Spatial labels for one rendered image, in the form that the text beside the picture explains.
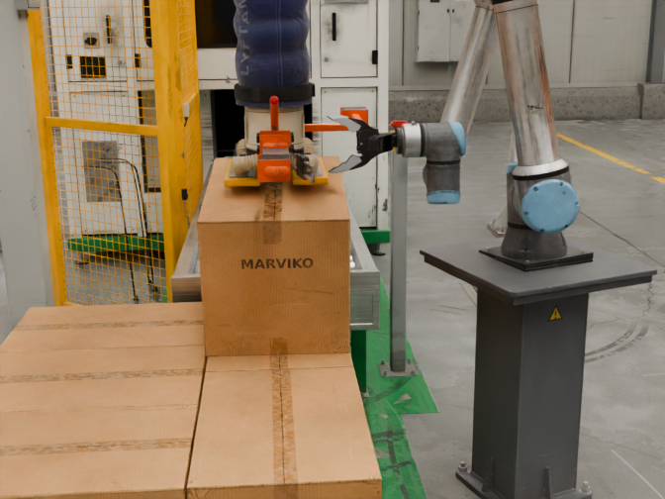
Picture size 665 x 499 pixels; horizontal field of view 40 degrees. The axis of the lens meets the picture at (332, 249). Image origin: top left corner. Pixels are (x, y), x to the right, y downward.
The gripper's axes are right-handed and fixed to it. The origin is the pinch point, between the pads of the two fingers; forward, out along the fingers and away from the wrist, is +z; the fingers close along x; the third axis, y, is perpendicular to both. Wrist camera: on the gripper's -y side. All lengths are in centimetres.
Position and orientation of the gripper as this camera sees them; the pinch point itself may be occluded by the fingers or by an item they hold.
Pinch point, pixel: (327, 145)
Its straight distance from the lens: 239.8
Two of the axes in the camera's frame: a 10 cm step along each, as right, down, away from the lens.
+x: -0.3, -9.7, -2.6
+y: -0.7, -2.6, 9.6
